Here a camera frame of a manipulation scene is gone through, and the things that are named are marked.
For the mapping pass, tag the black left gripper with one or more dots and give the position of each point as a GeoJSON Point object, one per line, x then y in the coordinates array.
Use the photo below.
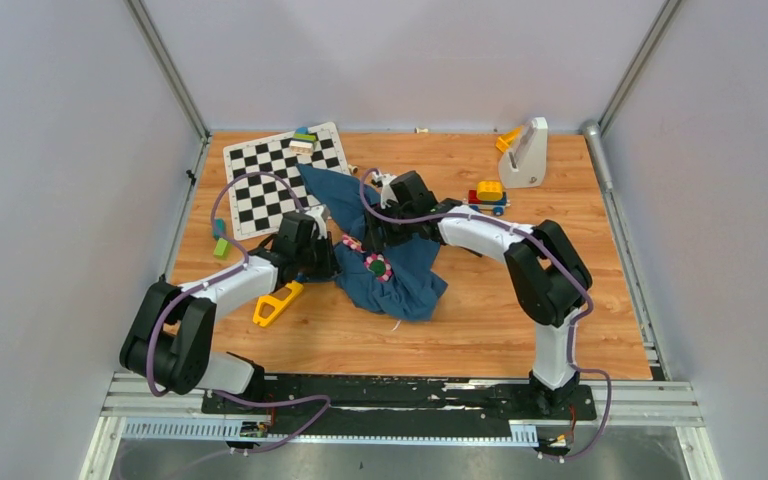
{"type": "Point", "coordinates": [330, 267]}

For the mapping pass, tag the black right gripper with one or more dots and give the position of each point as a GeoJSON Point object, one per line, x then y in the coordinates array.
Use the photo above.
{"type": "Point", "coordinates": [373, 241]}

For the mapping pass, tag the blue garment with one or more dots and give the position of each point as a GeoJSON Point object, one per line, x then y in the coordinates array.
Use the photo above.
{"type": "Point", "coordinates": [397, 281]}

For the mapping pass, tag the pink white flower brooch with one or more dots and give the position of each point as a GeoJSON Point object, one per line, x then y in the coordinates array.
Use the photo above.
{"type": "Point", "coordinates": [352, 243]}

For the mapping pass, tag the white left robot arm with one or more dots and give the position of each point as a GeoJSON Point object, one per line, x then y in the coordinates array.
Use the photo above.
{"type": "Point", "coordinates": [170, 340]}

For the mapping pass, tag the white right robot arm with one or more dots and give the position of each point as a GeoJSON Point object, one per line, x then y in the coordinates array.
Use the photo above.
{"type": "Point", "coordinates": [548, 276]}

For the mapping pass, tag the black white checkerboard mat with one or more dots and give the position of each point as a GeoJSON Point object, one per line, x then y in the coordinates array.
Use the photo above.
{"type": "Point", "coordinates": [267, 182]}

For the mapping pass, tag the green toy block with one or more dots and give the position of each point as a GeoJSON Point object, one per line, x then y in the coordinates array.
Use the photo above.
{"type": "Point", "coordinates": [222, 249]}

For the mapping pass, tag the teal toy block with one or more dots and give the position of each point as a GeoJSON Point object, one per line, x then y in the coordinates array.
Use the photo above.
{"type": "Point", "coordinates": [218, 226]}

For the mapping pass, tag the stacked toy bricks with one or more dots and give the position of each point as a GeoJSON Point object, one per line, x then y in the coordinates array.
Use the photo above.
{"type": "Point", "coordinates": [303, 142]}

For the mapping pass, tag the colourful toy car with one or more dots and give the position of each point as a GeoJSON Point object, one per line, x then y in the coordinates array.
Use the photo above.
{"type": "Point", "coordinates": [488, 197]}

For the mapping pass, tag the orange toy piece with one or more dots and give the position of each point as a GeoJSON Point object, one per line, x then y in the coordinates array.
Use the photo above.
{"type": "Point", "coordinates": [504, 141]}

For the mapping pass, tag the white wedge stand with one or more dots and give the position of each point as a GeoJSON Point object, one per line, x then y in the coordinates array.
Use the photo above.
{"type": "Point", "coordinates": [524, 164]}

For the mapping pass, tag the yellow plastic frame toy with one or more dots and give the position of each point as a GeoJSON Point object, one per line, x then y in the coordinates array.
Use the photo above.
{"type": "Point", "coordinates": [269, 308]}

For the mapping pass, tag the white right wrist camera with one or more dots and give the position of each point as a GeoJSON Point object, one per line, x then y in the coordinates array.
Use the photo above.
{"type": "Point", "coordinates": [383, 181]}

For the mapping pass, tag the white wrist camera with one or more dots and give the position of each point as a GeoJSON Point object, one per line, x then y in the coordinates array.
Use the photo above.
{"type": "Point", "coordinates": [320, 214]}
{"type": "Point", "coordinates": [383, 181]}

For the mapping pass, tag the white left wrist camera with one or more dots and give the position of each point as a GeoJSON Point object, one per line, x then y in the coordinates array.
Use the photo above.
{"type": "Point", "coordinates": [320, 214]}

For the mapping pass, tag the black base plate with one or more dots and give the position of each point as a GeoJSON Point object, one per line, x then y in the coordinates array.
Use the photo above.
{"type": "Point", "coordinates": [378, 404]}

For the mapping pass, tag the white slotted cable duct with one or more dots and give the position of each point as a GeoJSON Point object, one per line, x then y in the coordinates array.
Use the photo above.
{"type": "Point", "coordinates": [239, 430]}

